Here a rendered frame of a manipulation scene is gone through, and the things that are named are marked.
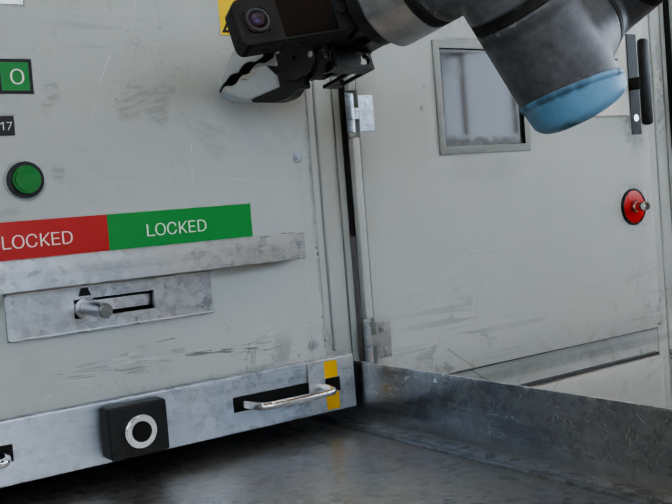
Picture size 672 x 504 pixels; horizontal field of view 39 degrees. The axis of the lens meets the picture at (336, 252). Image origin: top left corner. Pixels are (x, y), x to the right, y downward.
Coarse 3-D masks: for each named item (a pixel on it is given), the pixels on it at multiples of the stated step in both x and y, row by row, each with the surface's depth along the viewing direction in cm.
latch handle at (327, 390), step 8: (320, 392) 101; (328, 392) 102; (240, 400) 100; (280, 400) 98; (288, 400) 99; (296, 400) 99; (304, 400) 100; (312, 400) 101; (248, 408) 99; (256, 408) 98; (264, 408) 98; (272, 408) 98
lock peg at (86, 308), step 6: (84, 288) 91; (84, 294) 91; (90, 294) 92; (78, 300) 91; (84, 300) 91; (90, 300) 92; (78, 306) 91; (84, 306) 90; (90, 306) 89; (96, 306) 88; (102, 306) 87; (108, 306) 87; (78, 312) 91; (84, 312) 90; (90, 312) 89; (96, 312) 87; (102, 312) 87; (108, 312) 87; (84, 318) 91; (90, 318) 92
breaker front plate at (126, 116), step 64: (64, 0) 91; (128, 0) 94; (192, 0) 98; (64, 64) 91; (128, 64) 94; (192, 64) 98; (64, 128) 91; (128, 128) 94; (192, 128) 98; (256, 128) 103; (0, 192) 87; (64, 192) 91; (128, 192) 94; (192, 192) 98; (256, 192) 103; (0, 320) 87; (64, 320) 90; (128, 320) 94; (192, 320) 98; (256, 320) 102; (320, 320) 107; (0, 384) 87; (64, 384) 91; (128, 384) 94
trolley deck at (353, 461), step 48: (288, 432) 107; (336, 432) 105; (48, 480) 95; (96, 480) 93; (144, 480) 92; (192, 480) 91; (240, 480) 89; (288, 480) 88; (336, 480) 87; (384, 480) 86; (432, 480) 84; (480, 480) 83; (528, 480) 82
